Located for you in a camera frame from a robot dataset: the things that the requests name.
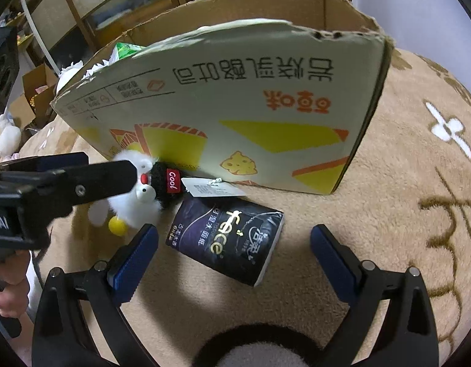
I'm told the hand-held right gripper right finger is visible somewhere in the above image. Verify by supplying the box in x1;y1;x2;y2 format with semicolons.
310;224;439;367

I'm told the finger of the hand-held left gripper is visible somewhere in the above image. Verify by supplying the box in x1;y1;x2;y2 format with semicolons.
0;152;89;179
0;159;138;220

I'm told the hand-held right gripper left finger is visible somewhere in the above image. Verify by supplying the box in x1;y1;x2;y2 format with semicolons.
32;223;159;367

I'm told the white fluffy plush toy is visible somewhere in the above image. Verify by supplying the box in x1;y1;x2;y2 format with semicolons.
88;149;247;236

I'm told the dark tissue pack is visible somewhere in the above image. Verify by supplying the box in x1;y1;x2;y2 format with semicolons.
166;195;285;287

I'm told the printed cardboard box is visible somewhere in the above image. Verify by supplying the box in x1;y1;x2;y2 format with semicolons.
50;0;394;196

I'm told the person's left hand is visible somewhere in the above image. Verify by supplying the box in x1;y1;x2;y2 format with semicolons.
0;253;32;319

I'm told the open brown cardboard box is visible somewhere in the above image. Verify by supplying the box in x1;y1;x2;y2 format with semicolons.
9;63;59;128

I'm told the wooden display shelf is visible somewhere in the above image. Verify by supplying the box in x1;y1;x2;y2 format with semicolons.
0;0;50;65

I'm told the green white packet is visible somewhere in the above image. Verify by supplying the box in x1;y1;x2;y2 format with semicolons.
113;42;148;62

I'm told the wooden wardrobe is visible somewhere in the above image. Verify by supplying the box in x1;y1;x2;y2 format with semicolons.
13;0;297;73

